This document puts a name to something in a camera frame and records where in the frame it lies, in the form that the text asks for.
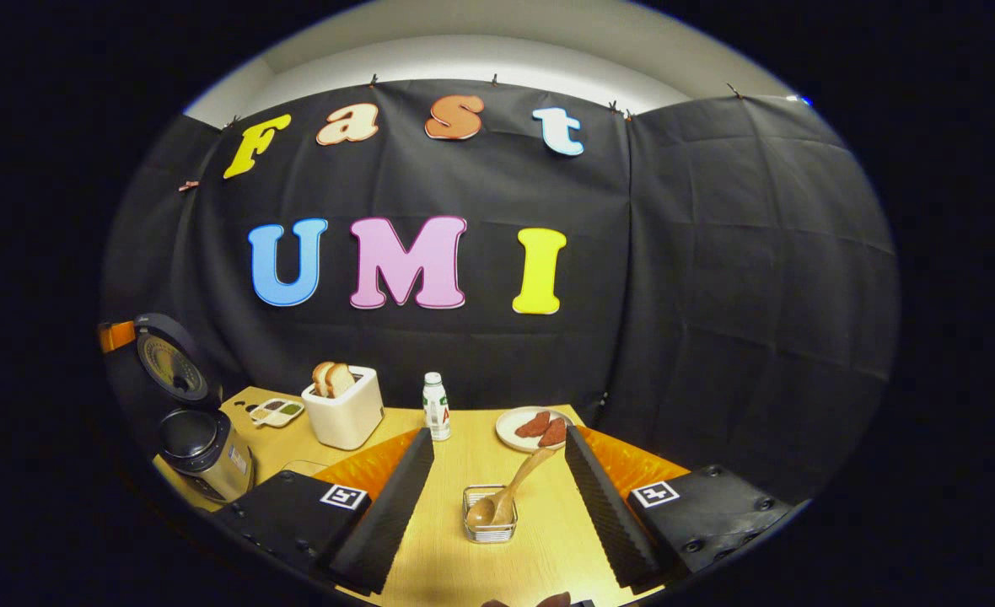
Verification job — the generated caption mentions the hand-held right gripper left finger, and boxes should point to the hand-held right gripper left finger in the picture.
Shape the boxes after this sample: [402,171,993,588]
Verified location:
[211,427,436,596]

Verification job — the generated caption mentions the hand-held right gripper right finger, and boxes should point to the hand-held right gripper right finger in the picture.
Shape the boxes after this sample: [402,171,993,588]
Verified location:
[565,424,806,591]

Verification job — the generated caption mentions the wooden spoon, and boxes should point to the wooden spoon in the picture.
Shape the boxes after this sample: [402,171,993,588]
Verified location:
[465,447,559,529]

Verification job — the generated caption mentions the metal wire chopstick holder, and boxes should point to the metal wire chopstick holder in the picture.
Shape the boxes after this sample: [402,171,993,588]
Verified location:
[462,484,519,545]

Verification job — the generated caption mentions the dark rice cooker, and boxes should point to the dark rice cooker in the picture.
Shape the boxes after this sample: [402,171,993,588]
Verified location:
[131,313,256,505]

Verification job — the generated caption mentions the white toaster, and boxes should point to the white toaster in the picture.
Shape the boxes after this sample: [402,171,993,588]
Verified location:
[301,366,385,451]

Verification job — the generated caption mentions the white drink bottle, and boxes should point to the white drink bottle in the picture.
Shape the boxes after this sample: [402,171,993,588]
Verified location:
[422,372,452,442]

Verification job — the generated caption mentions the white plate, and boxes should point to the white plate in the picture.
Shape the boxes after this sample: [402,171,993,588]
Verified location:
[495,406,575,454]

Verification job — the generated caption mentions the divided condiment tray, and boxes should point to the divided condiment tray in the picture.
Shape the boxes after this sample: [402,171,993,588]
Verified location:
[249,398,305,429]

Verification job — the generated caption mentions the black backdrop cloth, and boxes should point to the black backdrop cloth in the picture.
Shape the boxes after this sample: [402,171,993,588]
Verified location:
[99,80,899,507]

